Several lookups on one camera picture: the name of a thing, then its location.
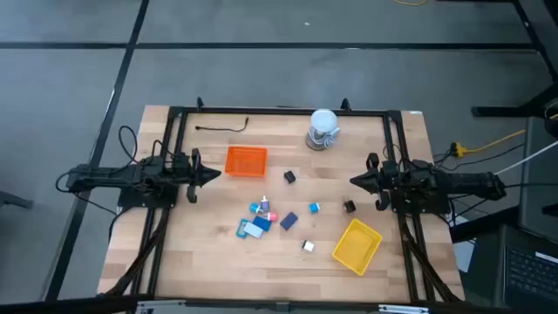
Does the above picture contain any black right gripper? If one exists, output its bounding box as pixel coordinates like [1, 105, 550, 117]
[349, 152, 396, 212]

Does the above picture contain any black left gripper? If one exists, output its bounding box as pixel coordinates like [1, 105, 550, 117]
[187, 147, 222, 205]

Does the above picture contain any light grey box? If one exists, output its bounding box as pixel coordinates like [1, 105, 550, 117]
[242, 222, 264, 240]

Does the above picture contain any navy box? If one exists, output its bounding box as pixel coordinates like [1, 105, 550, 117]
[279, 211, 300, 231]

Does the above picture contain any orange plastic mesh basket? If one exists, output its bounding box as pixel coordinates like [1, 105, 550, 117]
[224, 146, 269, 179]

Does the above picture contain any yellow plastic mesh basket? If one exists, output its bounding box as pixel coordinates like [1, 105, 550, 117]
[331, 217, 384, 277]

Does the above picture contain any white mushroom table lamp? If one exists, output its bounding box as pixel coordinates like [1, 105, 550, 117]
[304, 108, 342, 152]

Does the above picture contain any black neighbouring table leg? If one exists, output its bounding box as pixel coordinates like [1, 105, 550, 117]
[470, 0, 558, 119]

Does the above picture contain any black side desk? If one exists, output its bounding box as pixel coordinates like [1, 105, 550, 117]
[518, 115, 558, 243]

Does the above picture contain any black laptop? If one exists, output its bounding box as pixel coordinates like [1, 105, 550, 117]
[503, 243, 558, 311]

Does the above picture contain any grey chair leg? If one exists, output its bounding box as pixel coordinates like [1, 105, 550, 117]
[0, 190, 35, 209]

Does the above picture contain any thin black loose cable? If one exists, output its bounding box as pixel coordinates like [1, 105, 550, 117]
[194, 116, 250, 133]

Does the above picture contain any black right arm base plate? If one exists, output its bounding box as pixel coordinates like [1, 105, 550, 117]
[389, 181, 451, 215]

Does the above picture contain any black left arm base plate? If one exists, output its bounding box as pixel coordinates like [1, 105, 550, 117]
[117, 174, 180, 209]

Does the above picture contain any black right cable bundle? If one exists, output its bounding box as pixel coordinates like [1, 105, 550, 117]
[398, 213, 461, 303]

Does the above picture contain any black cable bundle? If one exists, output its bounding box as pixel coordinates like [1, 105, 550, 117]
[104, 208, 172, 297]
[398, 213, 461, 303]

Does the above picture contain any black left cable bundle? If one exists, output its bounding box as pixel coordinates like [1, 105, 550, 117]
[104, 208, 172, 297]

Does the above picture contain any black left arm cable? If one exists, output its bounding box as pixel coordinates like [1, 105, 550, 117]
[117, 125, 140, 167]

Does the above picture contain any yellow extension cord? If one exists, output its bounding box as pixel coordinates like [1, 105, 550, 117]
[450, 129, 527, 158]

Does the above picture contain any black aluminium table frame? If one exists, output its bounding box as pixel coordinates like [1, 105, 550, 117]
[130, 104, 463, 304]

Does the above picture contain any silver metal bracket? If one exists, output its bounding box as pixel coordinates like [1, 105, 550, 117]
[134, 298, 187, 314]
[378, 304, 431, 314]

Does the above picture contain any white floor cable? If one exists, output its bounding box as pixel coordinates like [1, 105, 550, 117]
[494, 141, 558, 175]

